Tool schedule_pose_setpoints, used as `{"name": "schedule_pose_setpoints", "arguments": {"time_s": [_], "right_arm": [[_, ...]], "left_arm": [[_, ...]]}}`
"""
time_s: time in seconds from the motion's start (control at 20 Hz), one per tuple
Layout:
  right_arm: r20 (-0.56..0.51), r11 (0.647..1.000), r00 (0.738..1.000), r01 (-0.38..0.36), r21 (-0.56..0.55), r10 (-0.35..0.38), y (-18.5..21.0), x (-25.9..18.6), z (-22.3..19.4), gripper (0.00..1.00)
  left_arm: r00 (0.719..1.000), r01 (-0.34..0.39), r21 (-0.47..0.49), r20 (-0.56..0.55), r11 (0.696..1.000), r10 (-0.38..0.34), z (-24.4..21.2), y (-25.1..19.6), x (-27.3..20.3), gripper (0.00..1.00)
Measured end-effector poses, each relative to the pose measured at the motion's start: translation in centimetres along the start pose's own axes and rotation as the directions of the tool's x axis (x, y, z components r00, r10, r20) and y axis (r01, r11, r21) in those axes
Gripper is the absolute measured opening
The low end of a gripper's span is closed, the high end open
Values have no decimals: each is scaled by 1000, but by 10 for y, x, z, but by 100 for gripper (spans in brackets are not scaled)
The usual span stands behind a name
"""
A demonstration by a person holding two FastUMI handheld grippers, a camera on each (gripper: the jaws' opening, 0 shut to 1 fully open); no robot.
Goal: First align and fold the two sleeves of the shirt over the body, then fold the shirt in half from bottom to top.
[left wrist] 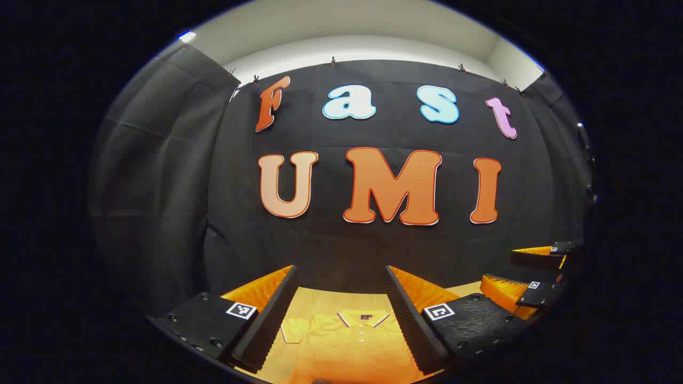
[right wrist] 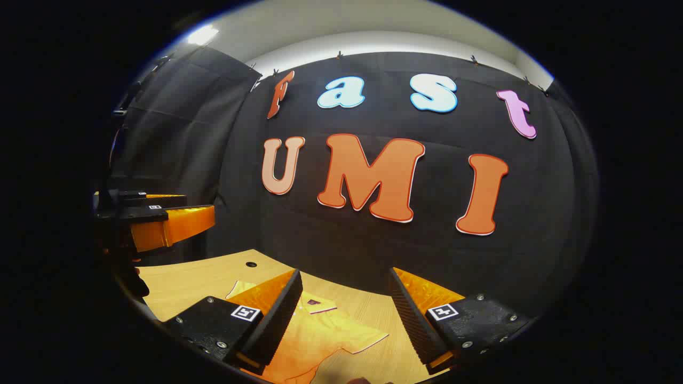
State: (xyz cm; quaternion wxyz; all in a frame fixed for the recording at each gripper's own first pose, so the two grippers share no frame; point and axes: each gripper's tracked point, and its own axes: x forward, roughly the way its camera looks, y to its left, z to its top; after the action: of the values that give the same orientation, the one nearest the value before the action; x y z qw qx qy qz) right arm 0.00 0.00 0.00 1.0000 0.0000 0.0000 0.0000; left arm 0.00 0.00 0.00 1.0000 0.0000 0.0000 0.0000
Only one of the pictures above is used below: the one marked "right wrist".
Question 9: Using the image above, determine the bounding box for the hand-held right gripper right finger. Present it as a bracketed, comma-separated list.
[388, 267, 534, 375]

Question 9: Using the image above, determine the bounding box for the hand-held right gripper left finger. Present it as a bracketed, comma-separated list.
[163, 268, 304, 375]

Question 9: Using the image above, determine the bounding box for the orange T-shirt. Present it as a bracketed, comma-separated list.
[225, 280, 390, 384]

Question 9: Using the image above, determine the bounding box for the ceiling light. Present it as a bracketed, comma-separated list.
[187, 24, 220, 46]

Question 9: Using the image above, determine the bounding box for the black camera on stand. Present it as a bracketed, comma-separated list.
[109, 80, 145, 169]

